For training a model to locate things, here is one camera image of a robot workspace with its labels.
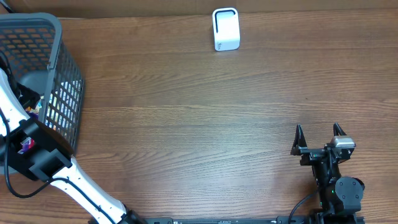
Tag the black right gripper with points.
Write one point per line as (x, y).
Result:
(310, 154)

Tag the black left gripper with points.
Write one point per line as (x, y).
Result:
(30, 99)

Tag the red purple Carefree pack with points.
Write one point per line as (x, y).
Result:
(26, 145)

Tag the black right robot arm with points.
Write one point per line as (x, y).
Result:
(340, 196)

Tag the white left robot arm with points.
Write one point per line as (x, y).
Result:
(40, 153)

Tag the white barcode scanner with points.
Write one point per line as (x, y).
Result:
(226, 29)

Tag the grey plastic mesh basket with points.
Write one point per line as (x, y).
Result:
(33, 50)

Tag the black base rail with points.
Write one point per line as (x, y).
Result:
(277, 220)

